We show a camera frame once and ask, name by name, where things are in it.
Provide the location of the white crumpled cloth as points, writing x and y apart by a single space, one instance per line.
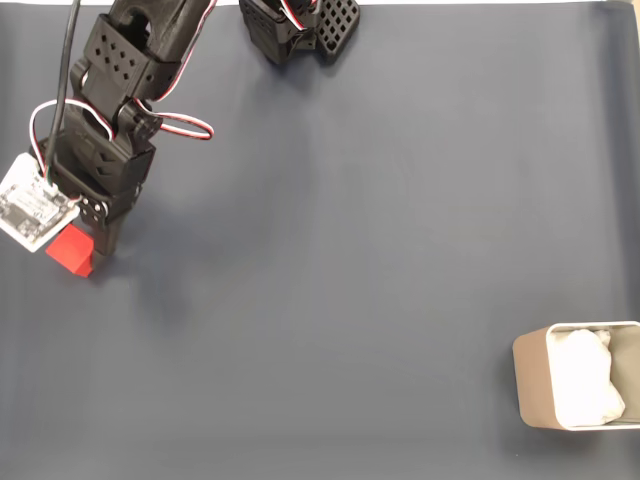
585 380

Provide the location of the grey table mat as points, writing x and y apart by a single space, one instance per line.
320 300

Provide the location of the beige metal box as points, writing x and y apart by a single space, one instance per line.
532 380

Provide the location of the red cube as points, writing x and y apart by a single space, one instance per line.
70 250

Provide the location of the white camera board mount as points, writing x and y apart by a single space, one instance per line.
30 210

